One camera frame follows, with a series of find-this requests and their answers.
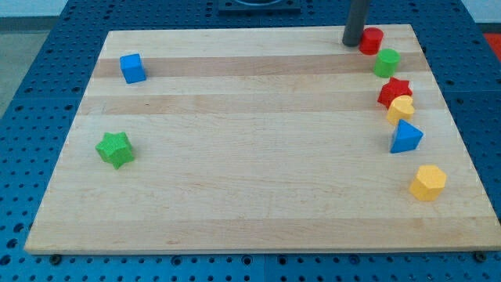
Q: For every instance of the green wooden cylinder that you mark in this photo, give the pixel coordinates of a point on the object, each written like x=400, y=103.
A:
x=386, y=63

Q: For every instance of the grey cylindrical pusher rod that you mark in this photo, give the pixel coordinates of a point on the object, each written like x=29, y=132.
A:
x=356, y=21

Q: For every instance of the red wooden cylinder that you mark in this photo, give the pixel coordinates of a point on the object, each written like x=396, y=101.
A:
x=371, y=40

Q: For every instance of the blue wooden triangle block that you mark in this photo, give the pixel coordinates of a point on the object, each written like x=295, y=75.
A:
x=406, y=137

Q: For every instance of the green wooden star block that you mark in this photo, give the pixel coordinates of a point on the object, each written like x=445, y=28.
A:
x=115, y=149

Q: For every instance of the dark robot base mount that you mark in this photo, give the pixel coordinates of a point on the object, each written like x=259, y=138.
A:
x=258, y=6

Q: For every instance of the red wooden star block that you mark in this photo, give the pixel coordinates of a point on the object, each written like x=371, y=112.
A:
x=393, y=89

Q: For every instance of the yellow wooden heart block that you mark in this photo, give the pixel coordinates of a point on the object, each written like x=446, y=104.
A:
x=401, y=108

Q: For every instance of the yellow wooden hexagon block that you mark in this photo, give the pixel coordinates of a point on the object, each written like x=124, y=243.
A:
x=428, y=183

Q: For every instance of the light wooden board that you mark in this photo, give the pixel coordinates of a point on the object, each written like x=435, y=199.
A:
x=260, y=140

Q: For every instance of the blue wooden cube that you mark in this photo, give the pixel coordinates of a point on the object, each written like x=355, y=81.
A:
x=132, y=68

